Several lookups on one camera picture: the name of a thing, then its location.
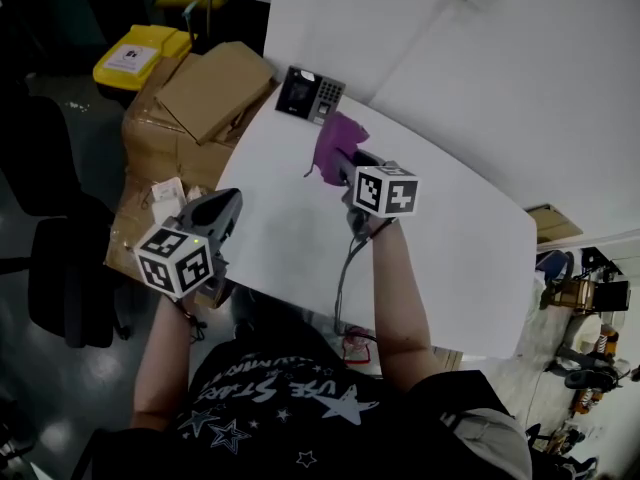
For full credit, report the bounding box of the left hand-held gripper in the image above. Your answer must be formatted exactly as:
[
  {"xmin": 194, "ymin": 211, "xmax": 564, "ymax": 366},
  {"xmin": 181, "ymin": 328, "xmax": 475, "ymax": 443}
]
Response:
[{"xmin": 133, "ymin": 188, "xmax": 244, "ymax": 310}]

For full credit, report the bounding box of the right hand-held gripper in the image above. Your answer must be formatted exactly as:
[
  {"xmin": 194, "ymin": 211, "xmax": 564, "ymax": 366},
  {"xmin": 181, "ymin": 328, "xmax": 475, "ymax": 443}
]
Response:
[{"xmin": 335, "ymin": 149, "xmax": 420, "ymax": 242}]

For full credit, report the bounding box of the purple cloth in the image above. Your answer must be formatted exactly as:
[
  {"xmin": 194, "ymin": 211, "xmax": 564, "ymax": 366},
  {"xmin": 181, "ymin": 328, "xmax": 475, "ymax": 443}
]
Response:
[{"xmin": 303, "ymin": 111, "xmax": 372, "ymax": 187}]

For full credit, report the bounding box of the black keypad device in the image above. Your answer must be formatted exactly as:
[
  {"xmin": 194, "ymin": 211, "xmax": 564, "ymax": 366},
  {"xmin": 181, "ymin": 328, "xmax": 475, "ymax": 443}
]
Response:
[{"xmin": 274, "ymin": 65, "xmax": 347, "ymax": 127}]

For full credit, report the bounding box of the person's right forearm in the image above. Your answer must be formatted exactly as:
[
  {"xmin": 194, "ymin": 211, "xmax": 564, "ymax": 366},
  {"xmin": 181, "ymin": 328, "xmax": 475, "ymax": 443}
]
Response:
[{"xmin": 367, "ymin": 217, "xmax": 447, "ymax": 394}]

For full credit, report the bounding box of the person's left forearm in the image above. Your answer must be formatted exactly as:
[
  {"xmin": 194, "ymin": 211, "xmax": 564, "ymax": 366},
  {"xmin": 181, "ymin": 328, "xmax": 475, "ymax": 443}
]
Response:
[{"xmin": 130, "ymin": 294, "xmax": 197, "ymax": 430}]

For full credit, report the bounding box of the small white paper box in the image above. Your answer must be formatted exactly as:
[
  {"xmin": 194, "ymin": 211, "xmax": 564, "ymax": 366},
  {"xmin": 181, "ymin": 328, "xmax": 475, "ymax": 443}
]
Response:
[{"xmin": 150, "ymin": 176, "xmax": 188, "ymax": 224}]

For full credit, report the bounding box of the large taped cardboard box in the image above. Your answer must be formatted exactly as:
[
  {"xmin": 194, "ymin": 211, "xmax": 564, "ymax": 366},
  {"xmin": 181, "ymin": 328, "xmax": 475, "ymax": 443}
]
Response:
[{"xmin": 103, "ymin": 52, "xmax": 281, "ymax": 278}]

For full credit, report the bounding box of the black office chair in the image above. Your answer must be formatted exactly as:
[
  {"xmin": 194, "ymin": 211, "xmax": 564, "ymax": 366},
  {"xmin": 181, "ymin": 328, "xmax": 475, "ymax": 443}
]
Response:
[{"xmin": 0, "ymin": 92, "xmax": 134, "ymax": 349}]

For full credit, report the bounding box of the small brown cardboard box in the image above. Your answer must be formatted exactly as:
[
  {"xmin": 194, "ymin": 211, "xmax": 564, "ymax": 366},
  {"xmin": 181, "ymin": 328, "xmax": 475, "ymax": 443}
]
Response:
[{"xmin": 525, "ymin": 203, "xmax": 584, "ymax": 243}]

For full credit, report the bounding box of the flat brown cardboard box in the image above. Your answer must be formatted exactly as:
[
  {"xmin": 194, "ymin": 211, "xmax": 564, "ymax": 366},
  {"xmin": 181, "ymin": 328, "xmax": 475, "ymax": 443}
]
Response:
[{"xmin": 153, "ymin": 41, "xmax": 277, "ymax": 147}]

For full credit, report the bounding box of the person's black star-print shirt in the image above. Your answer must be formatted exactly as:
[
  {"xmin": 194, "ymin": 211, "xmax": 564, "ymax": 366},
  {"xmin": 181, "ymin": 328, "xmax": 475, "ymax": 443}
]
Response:
[{"xmin": 92, "ymin": 287, "xmax": 533, "ymax": 480}]

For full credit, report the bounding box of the yellow lidded bin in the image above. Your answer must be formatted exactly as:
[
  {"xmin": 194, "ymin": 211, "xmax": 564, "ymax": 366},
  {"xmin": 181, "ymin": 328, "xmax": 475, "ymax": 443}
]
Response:
[{"xmin": 92, "ymin": 24, "xmax": 199, "ymax": 100}]

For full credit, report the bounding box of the pile of robot equipment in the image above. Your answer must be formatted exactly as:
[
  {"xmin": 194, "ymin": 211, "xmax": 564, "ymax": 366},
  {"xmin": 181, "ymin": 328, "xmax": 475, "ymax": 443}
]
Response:
[{"xmin": 524, "ymin": 247, "xmax": 640, "ymax": 480}]

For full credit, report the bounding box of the black wrist strap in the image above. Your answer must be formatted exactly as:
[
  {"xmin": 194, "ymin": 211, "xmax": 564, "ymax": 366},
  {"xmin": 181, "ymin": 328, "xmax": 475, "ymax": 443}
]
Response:
[{"xmin": 174, "ymin": 298, "xmax": 209, "ymax": 344}]

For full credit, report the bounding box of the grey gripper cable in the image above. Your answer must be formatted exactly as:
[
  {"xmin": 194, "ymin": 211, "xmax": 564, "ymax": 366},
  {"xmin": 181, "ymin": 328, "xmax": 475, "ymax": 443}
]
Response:
[{"xmin": 332, "ymin": 222, "xmax": 396, "ymax": 342}]

